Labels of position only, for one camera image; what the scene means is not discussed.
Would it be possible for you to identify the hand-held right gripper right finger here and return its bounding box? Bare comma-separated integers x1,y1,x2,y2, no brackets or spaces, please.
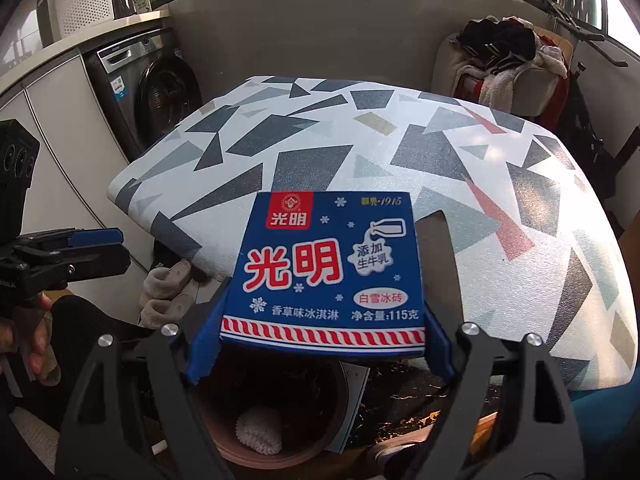
422,310,583,480

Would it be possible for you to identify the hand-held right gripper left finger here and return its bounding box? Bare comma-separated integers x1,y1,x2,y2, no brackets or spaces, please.
59,287,242,480

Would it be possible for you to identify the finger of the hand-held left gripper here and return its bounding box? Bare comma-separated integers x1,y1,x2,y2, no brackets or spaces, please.
15,227,125,252
0,242,132,292

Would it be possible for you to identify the brown round trash bin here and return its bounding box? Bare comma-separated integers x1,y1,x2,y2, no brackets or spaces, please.
192,350,352,477

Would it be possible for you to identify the blue ice cream box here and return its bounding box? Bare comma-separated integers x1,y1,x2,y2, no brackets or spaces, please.
218,191,459,362

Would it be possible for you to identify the person's left hand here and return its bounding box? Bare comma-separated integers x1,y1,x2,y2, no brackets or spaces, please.
0,292,62,387

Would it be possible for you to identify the beige fluffy slipper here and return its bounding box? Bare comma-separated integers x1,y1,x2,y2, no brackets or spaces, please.
142,260,194,307
139,287,202,329

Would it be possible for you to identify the white cabinet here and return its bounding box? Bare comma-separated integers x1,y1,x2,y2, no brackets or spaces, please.
0,7,176,281

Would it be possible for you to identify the grey washing machine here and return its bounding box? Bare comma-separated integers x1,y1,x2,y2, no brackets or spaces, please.
82,27,204,162

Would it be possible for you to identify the white laundry basket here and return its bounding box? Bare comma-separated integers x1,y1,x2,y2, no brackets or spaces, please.
37,0,119,47

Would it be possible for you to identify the teal cloth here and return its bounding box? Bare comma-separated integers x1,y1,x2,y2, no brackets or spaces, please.
570,385,640,480

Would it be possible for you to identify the white fleece garment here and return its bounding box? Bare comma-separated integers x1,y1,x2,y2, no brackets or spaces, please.
477,67,522,114

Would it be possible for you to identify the beige armchair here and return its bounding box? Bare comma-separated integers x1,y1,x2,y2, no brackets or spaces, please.
431,30,572,127

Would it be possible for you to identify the black exercise bike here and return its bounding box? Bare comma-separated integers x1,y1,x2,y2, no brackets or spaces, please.
542,0,640,237

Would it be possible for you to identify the pale pink cloth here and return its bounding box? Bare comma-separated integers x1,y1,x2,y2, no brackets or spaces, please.
537,44,569,79

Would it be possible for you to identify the black striped garment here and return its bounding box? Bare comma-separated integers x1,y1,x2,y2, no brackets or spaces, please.
457,17,539,74

